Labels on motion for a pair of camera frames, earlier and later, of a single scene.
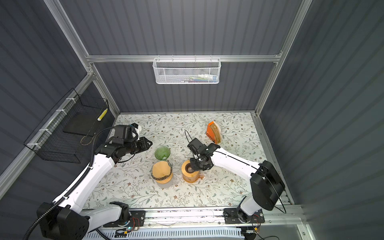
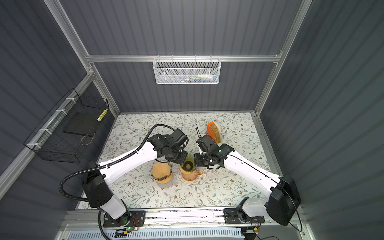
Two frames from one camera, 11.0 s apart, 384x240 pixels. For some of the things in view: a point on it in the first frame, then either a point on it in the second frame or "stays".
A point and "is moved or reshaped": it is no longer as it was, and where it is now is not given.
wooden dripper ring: (165, 181) stays
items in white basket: (201, 78) stays
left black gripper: (144, 143) -> (182, 159)
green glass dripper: (162, 153) is moved or reshaped
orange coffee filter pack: (214, 132) stays
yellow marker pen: (102, 115) stays
